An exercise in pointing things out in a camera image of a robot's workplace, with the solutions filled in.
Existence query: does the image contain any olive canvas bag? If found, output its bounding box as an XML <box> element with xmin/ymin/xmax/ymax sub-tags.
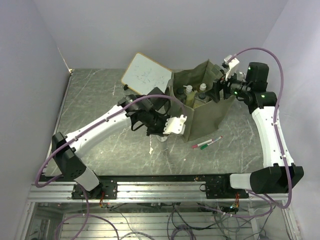
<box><xmin>165</xmin><ymin>60</ymin><xmax>236</xmax><ymax>143</ymax></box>

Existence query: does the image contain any clear square bottle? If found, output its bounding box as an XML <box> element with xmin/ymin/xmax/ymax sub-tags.
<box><xmin>193</xmin><ymin>92</ymin><xmax>210</xmax><ymax>109</ymax></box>
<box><xmin>175</xmin><ymin>87</ymin><xmax>187</xmax><ymax>104</ymax></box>

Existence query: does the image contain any amber bottle white cap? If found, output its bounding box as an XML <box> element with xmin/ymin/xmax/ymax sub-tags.
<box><xmin>198</xmin><ymin>83</ymin><xmax>207</xmax><ymax>93</ymax></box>

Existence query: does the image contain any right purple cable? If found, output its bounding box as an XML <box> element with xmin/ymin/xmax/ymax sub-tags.
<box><xmin>223</xmin><ymin>47</ymin><xmax>293</xmax><ymax>218</ymax></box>

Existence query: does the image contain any small whiteboard on stand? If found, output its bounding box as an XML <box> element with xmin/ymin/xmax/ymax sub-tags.
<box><xmin>121</xmin><ymin>52</ymin><xmax>173</xmax><ymax>95</ymax></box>

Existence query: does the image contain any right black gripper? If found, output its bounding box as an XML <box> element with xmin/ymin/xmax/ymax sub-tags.
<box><xmin>205</xmin><ymin>66</ymin><xmax>252</xmax><ymax>103</ymax></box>

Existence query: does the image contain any green marker pen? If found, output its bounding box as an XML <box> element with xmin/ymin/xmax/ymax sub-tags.
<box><xmin>200</xmin><ymin>141</ymin><xmax>213</xmax><ymax>150</ymax></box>

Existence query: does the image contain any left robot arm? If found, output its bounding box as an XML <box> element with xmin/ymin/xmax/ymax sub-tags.
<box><xmin>51</xmin><ymin>87</ymin><xmax>169</xmax><ymax>199</ymax></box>

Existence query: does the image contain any aluminium mounting rail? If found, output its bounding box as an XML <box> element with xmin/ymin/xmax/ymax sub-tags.
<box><xmin>26</xmin><ymin>173</ymin><xmax>286</xmax><ymax>205</ymax></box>

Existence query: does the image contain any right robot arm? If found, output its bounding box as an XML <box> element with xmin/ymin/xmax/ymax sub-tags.
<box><xmin>211</xmin><ymin>58</ymin><xmax>304</xmax><ymax>198</ymax></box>

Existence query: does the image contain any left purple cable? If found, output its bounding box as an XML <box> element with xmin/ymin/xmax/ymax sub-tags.
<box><xmin>34</xmin><ymin>94</ymin><xmax>188</xmax><ymax>240</ymax></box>

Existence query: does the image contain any yellow-green pump bottle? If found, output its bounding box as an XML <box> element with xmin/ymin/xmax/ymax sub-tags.
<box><xmin>183</xmin><ymin>85</ymin><xmax>195</xmax><ymax>108</ymax></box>

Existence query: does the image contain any purple cable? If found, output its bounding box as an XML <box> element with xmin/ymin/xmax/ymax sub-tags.
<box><xmin>34</xmin><ymin>94</ymin><xmax>188</xmax><ymax>240</ymax></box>
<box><xmin>223</xmin><ymin>47</ymin><xmax>293</xmax><ymax>218</ymax></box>

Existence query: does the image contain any red marker pen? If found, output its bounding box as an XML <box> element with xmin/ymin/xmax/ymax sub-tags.
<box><xmin>192</xmin><ymin>136</ymin><xmax>223</xmax><ymax>149</ymax></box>

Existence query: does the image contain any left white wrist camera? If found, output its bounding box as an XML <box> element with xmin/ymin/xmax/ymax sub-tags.
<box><xmin>162</xmin><ymin>114</ymin><xmax>187</xmax><ymax>135</ymax></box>

